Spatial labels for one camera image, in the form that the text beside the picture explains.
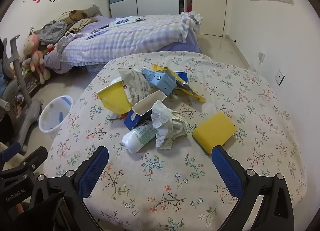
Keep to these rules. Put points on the white plastic waste basket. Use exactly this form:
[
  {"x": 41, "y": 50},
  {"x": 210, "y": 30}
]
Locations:
[{"x": 53, "y": 118}]

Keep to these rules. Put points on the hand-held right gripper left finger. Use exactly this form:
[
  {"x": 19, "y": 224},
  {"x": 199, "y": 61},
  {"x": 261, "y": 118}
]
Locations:
[{"x": 93, "y": 171}]

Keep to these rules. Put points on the pink monkey plush toy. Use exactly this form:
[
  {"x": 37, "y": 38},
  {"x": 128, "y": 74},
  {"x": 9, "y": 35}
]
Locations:
[{"x": 33, "y": 46}]

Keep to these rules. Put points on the white charger plug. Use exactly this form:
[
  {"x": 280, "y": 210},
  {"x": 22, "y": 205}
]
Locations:
[{"x": 261, "y": 56}]

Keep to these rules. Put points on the wall socket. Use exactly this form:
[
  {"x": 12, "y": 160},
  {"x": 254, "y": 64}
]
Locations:
[{"x": 280, "y": 76}]

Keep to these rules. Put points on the grey pillow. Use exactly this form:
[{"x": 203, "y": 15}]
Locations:
[{"x": 93, "y": 11}]

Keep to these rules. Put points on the yellow paper bowl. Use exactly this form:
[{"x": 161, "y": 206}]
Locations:
[{"x": 113, "y": 96}]

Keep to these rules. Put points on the white door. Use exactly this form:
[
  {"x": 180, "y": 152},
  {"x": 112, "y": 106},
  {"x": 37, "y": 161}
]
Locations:
[{"x": 212, "y": 8}]

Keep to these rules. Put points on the beige clothing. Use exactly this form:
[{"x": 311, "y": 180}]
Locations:
[{"x": 80, "y": 25}]

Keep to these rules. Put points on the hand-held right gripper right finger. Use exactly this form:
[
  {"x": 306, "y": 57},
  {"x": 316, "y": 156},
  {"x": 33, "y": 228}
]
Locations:
[{"x": 228, "y": 173}]

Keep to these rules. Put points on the purple checked blanket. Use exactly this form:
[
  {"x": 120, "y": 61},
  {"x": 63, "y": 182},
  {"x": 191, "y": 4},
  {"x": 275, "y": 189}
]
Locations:
[{"x": 125, "y": 38}]

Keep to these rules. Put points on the white yogurt drink bottle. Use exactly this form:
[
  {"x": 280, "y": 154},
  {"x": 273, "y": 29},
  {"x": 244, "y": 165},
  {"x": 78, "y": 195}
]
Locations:
[{"x": 138, "y": 137}]

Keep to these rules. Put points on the torn blue packet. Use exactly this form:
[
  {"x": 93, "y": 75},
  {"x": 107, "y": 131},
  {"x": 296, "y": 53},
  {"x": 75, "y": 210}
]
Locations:
[{"x": 131, "y": 118}]

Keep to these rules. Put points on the grey exercise bike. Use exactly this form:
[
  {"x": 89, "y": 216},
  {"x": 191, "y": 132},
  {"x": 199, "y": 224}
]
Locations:
[{"x": 21, "y": 83}]

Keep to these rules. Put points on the brown teddy bear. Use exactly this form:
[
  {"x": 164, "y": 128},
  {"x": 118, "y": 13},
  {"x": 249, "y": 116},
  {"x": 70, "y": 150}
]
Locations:
[{"x": 75, "y": 15}]

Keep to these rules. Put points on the white blue paper packet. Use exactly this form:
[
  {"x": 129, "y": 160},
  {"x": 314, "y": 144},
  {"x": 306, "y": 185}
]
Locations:
[{"x": 122, "y": 21}]

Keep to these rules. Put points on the yellow snack packet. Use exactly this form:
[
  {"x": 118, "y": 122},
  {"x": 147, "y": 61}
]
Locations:
[{"x": 193, "y": 93}]

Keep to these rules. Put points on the crumpled white paper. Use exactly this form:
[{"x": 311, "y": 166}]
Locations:
[{"x": 165, "y": 121}]

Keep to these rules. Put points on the crumpled white wrapper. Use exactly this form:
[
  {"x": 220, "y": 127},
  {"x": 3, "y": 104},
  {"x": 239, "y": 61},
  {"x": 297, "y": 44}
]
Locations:
[{"x": 133, "y": 83}]

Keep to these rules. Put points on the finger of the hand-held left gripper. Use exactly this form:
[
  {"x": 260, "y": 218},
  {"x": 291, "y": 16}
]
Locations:
[
  {"x": 35, "y": 157},
  {"x": 10, "y": 149}
]

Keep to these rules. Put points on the yellow sponge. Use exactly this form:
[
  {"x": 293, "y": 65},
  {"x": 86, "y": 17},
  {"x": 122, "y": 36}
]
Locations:
[{"x": 215, "y": 131}]

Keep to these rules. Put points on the white cardboard tray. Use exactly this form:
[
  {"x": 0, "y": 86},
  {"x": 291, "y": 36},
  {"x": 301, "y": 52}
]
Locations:
[{"x": 147, "y": 102}]

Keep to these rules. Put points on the light blue milk carton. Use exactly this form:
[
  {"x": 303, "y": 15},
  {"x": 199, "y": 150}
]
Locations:
[{"x": 161, "y": 81}]

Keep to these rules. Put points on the grey clothes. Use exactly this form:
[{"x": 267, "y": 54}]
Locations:
[{"x": 52, "y": 31}]

